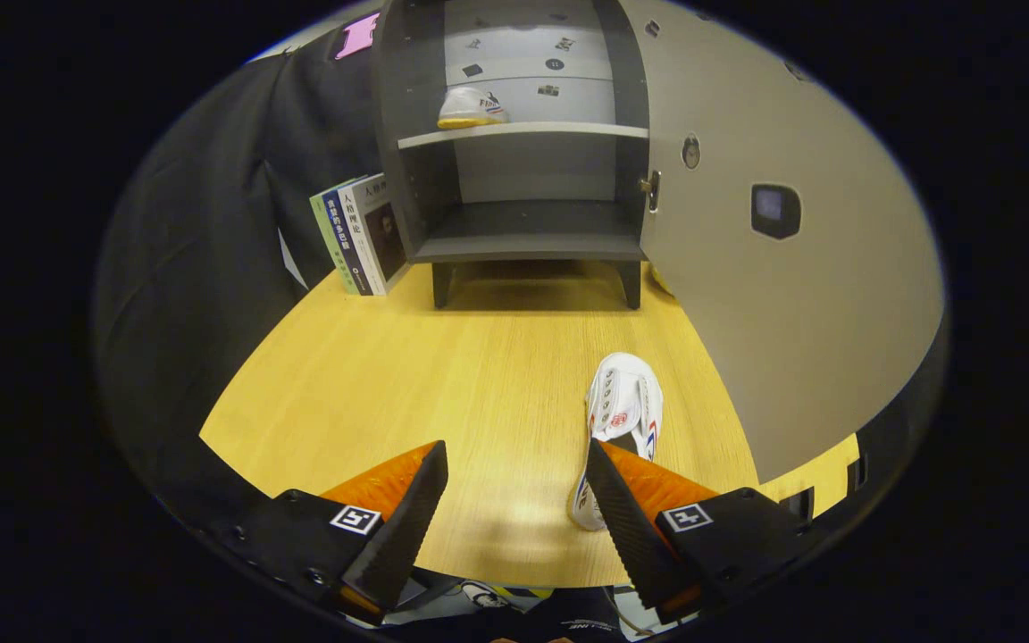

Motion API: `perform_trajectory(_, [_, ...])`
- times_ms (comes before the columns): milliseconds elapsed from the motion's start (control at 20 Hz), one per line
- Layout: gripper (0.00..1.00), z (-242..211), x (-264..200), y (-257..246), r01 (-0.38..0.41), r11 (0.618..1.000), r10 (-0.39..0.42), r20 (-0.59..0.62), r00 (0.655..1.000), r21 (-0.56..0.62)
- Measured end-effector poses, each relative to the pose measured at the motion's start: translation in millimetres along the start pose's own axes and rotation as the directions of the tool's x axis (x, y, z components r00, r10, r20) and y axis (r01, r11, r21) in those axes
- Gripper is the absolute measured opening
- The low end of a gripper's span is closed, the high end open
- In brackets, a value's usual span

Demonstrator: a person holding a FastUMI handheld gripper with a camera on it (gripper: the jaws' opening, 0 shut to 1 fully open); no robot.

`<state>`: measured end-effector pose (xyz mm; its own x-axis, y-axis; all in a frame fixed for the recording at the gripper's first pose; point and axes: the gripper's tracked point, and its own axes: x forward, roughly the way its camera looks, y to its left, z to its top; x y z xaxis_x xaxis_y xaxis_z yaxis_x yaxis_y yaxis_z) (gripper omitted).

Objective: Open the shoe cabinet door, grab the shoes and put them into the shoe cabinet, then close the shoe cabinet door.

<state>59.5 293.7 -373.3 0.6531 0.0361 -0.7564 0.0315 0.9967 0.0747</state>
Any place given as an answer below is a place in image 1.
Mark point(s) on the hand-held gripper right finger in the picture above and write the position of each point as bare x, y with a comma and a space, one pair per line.
626, 527

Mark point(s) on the beige shoe cabinet door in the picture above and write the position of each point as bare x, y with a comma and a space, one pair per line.
791, 339

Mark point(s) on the white book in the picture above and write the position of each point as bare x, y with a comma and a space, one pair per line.
380, 237

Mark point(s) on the white canvas shoe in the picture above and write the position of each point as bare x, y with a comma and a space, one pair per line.
622, 393
472, 107

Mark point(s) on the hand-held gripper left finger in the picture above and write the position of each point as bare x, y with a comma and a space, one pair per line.
407, 522

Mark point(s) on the person's dark trousers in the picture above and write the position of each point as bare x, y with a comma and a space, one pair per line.
568, 622

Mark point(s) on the dark blue book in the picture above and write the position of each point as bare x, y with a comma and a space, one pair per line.
345, 234

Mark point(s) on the black backdrop cloth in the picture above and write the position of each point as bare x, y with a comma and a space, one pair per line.
184, 268

